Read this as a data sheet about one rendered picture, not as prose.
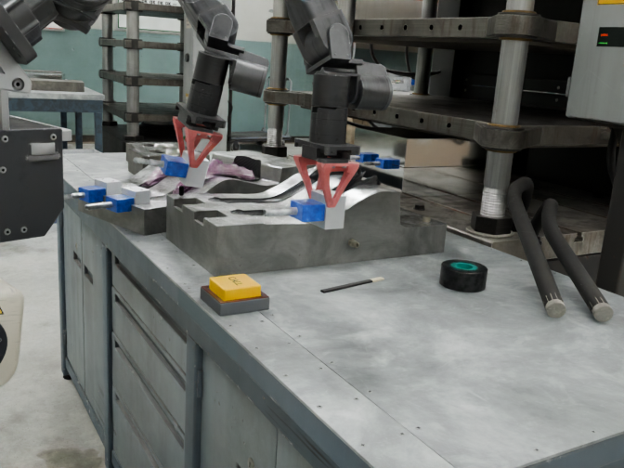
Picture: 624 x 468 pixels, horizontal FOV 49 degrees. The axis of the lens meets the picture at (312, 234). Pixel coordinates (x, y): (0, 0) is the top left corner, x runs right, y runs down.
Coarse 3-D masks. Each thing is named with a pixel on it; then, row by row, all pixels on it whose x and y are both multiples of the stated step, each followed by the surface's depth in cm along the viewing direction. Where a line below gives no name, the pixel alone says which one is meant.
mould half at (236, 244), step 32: (352, 192) 131; (384, 192) 129; (192, 224) 123; (224, 224) 115; (256, 224) 117; (288, 224) 120; (352, 224) 127; (384, 224) 131; (416, 224) 137; (192, 256) 124; (224, 256) 115; (256, 256) 118; (288, 256) 122; (320, 256) 125; (352, 256) 129; (384, 256) 133
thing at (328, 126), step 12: (312, 108) 106; (324, 108) 105; (336, 108) 104; (312, 120) 106; (324, 120) 104; (336, 120) 104; (312, 132) 106; (324, 132) 105; (336, 132) 105; (300, 144) 110; (312, 144) 105; (324, 144) 104; (336, 144) 105; (348, 144) 107
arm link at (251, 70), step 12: (216, 24) 121; (228, 24) 122; (216, 36) 120; (228, 36) 121; (216, 48) 123; (228, 48) 122; (240, 48) 122; (240, 60) 122; (252, 60) 123; (264, 60) 123; (240, 72) 120; (252, 72) 121; (264, 72) 121; (240, 84) 121; (252, 84) 121; (264, 84) 121
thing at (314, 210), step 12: (312, 192) 111; (300, 204) 107; (312, 204) 107; (324, 204) 108; (336, 204) 109; (300, 216) 107; (312, 216) 107; (324, 216) 108; (336, 216) 109; (324, 228) 109
